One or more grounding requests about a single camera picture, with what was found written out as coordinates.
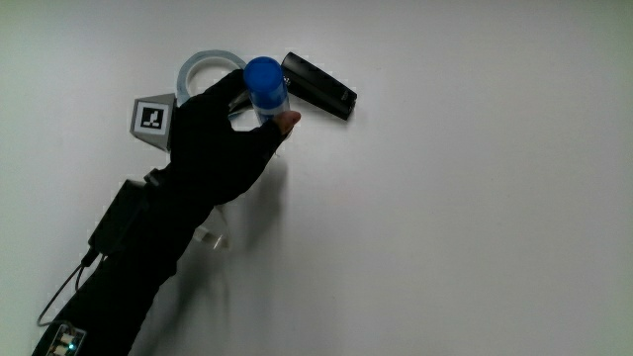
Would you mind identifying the thin grey cable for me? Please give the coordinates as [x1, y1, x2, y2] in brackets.
[36, 250, 105, 328]

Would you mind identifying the small circuit board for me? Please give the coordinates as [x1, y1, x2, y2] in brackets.
[46, 320, 88, 356]

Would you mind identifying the black sensor box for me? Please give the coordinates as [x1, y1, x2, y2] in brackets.
[88, 178, 150, 256]

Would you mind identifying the person's left forearm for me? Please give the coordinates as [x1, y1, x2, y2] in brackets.
[32, 166, 220, 356]

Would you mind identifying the blue glue stick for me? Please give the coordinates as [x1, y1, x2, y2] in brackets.
[242, 55, 292, 126]

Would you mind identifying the person's left hand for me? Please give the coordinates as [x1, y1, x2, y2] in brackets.
[130, 68, 302, 207]

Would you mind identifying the clear plastic piece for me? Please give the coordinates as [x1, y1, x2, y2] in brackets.
[192, 205, 232, 251]

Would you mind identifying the black stapler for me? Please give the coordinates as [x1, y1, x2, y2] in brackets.
[280, 51, 359, 122]

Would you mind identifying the white tape roll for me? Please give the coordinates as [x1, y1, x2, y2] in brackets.
[175, 48, 248, 120]

